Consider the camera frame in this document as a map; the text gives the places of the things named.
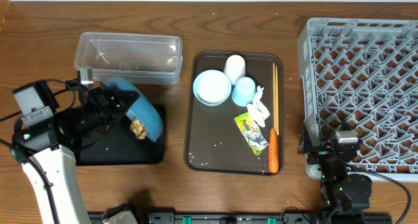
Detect dark blue large bowl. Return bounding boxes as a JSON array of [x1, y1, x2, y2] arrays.
[[102, 77, 163, 142]]

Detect brown food scrap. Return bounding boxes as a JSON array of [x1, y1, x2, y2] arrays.
[[130, 118, 148, 140]]

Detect light blue small bowl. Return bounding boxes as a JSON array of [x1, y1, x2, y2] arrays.
[[193, 70, 232, 106]]

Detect pile of white rice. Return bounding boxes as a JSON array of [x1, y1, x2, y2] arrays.
[[197, 74, 230, 104]]

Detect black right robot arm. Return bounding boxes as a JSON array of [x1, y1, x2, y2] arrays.
[[297, 123, 372, 223]]

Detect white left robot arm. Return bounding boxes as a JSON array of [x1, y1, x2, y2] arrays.
[[12, 80, 140, 223]]

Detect grey dishwasher rack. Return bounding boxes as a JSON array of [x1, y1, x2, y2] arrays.
[[298, 18, 417, 183]]

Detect black plastic tray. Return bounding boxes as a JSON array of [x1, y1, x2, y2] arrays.
[[74, 117, 166, 166]]

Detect clear plastic container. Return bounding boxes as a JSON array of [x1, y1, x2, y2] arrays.
[[74, 32, 183, 85]]

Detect orange carrot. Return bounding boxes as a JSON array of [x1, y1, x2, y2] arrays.
[[268, 127, 279, 174]]

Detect green foil snack wrapper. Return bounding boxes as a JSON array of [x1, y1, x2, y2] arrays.
[[234, 112, 268, 155]]

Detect crumpled white tissue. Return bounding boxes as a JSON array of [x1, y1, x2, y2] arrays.
[[247, 86, 270, 127]]

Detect brown serving tray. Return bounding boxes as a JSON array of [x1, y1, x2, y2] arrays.
[[184, 52, 284, 176]]

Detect right wooden chopstick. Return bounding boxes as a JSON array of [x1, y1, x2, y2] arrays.
[[274, 65, 280, 135]]

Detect wooden chopstick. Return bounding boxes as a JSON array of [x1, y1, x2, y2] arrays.
[[272, 63, 277, 135], [274, 65, 280, 135]]

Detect left wooden chopstick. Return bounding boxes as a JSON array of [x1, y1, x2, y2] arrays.
[[272, 63, 277, 135]]

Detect light blue plastic cup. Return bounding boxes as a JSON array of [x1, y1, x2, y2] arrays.
[[232, 76, 255, 107]]

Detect pink plastic cup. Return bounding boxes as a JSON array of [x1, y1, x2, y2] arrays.
[[223, 55, 246, 86]]

